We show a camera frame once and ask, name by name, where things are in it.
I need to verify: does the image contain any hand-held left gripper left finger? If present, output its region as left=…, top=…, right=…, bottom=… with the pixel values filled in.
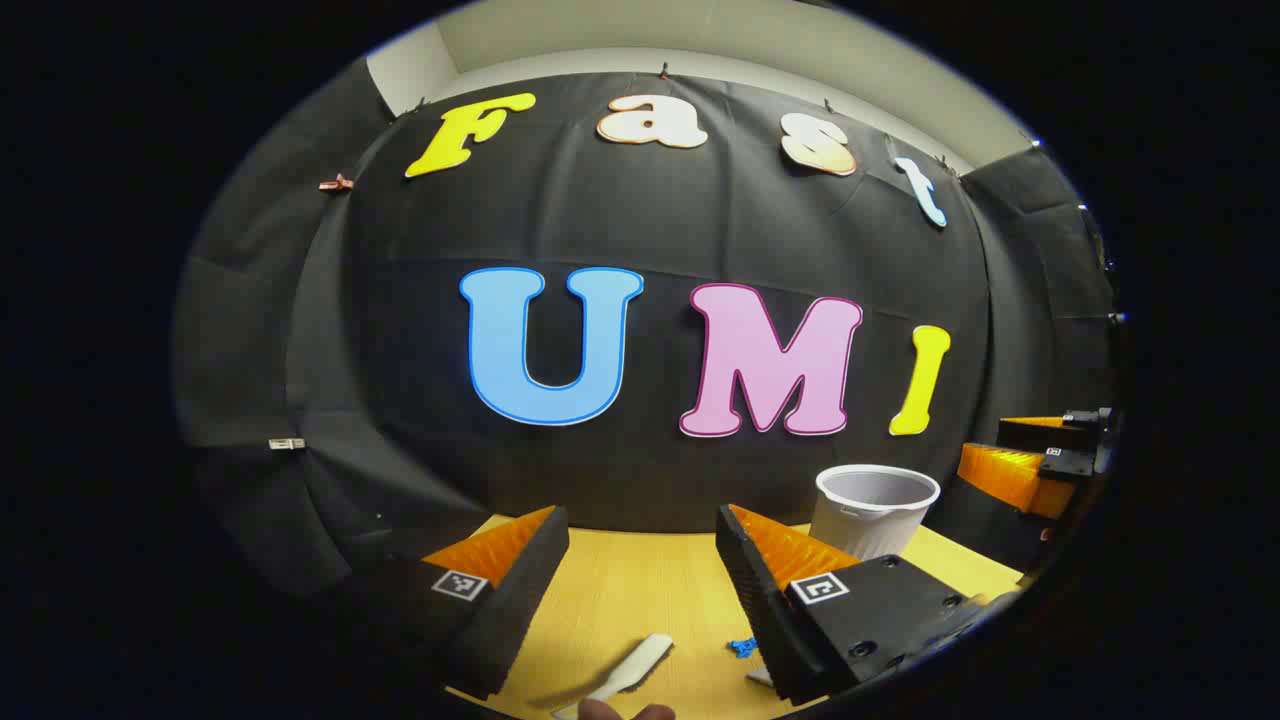
left=330, top=505, right=571, bottom=701

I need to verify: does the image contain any black backdrop cloth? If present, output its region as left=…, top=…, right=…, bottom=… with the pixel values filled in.
left=170, top=60, right=1126, bottom=621

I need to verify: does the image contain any wooden desktop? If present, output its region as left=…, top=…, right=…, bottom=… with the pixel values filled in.
left=445, top=515, right=1026, bottom=720

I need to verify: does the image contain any white ribbed garbage bin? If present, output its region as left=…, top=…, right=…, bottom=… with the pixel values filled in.
left=808, top=464, right=942, bottom=561

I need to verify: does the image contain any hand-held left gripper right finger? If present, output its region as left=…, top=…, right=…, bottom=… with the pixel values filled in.
left=715, top=503, right=1026, bottom=707

